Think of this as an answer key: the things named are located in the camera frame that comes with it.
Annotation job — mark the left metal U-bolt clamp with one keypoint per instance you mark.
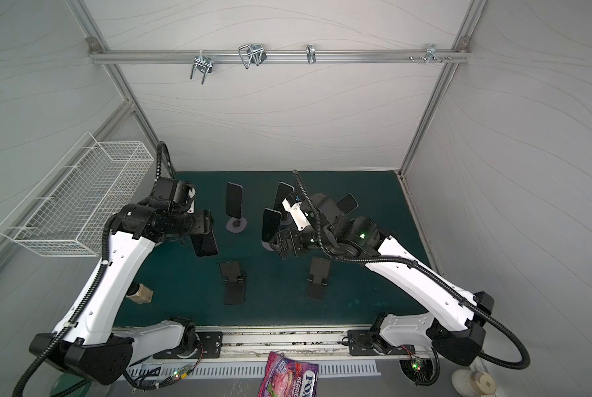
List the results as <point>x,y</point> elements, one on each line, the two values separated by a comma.
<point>202,67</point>

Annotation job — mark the front right folding stand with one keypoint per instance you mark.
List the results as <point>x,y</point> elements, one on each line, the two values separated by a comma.
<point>318,278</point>

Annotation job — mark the middle round stand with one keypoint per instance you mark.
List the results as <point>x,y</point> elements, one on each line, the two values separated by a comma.
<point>268,246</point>

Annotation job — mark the back left phone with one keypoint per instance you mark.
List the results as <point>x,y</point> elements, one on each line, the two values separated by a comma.
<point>234,194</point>

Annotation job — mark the front left folding stand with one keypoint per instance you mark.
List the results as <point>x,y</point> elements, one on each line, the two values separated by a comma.
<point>234,279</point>

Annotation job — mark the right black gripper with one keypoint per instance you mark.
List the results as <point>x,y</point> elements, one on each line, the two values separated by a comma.
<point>286,241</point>

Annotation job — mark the metal u-bolt clamp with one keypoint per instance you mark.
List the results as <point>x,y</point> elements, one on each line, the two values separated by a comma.
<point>202,67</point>
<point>252,54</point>

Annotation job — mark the folding stand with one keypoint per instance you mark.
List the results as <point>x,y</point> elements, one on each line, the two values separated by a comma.
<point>234,279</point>
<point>318,278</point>

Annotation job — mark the round stand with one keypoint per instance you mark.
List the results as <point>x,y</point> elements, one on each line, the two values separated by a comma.
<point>236,225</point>
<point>268,246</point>

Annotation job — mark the back left round stand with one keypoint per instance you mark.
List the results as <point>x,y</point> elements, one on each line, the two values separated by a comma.
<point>236,225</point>

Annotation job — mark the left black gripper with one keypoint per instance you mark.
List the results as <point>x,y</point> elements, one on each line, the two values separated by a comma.
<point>205,223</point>

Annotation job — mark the small metal bracket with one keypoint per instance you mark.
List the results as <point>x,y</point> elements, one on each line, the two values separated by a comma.
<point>310,54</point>

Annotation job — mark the pink snack bag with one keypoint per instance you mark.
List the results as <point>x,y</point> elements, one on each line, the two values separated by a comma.
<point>287,377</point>

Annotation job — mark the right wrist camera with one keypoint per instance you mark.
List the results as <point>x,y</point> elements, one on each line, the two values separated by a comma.
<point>293,207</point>

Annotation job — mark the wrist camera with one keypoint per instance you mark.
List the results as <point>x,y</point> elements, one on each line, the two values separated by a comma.
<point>293,207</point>
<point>190,193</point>

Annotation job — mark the white wire basket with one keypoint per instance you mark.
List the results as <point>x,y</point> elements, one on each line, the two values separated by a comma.
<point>64,214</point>

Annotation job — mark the aluminium cross bar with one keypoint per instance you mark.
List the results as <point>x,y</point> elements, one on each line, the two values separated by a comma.
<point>277,57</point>

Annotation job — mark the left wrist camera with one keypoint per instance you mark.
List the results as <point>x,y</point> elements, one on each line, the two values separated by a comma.
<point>190,193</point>

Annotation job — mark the white vent grille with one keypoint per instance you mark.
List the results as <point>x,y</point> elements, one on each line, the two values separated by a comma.
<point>253,370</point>

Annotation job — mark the black capped glass bottle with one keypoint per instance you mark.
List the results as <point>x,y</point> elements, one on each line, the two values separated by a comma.
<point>139,293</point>

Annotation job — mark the right metal bolt bracket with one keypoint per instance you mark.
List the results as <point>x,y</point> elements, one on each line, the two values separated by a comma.
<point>431,56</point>

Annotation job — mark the centre metal U-bolt clamp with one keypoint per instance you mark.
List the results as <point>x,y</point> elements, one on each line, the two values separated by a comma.
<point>252,54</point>

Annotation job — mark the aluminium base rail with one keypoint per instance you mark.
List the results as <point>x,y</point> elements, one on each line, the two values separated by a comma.
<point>286,343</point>

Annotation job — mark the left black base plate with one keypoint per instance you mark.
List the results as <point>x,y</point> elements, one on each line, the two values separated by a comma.
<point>202,344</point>

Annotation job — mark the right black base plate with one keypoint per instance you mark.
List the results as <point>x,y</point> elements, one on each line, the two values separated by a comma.
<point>365,343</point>

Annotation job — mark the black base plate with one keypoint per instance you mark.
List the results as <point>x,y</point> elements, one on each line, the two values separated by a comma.
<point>202,344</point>
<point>365,343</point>

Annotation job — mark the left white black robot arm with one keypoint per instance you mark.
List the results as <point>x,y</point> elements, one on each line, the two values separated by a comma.
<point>128,238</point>

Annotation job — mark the back right tilted phone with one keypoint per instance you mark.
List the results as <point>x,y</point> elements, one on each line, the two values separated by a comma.
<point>347,204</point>

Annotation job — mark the back centre phone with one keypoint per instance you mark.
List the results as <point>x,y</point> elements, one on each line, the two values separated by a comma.
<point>282,193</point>

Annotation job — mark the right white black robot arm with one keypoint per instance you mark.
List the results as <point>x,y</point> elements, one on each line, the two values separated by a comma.
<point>458,324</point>

